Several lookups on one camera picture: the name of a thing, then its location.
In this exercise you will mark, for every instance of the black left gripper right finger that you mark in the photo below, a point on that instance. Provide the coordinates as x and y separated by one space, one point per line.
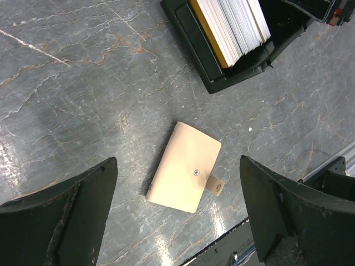
317 213

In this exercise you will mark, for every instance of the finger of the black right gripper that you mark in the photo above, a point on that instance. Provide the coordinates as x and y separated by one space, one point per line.
331 12

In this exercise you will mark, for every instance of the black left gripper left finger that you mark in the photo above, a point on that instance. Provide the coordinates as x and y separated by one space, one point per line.
63 224

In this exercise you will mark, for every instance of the black plastic card box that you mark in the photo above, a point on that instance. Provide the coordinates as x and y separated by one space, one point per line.
286 21

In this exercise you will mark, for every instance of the beige leather card holder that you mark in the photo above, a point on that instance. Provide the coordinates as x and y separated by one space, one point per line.
184 171

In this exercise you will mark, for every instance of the stack of white cards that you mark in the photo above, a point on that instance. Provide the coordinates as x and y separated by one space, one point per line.
242 25

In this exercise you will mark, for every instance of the gold VIP card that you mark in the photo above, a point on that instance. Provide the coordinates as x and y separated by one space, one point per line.
209 25

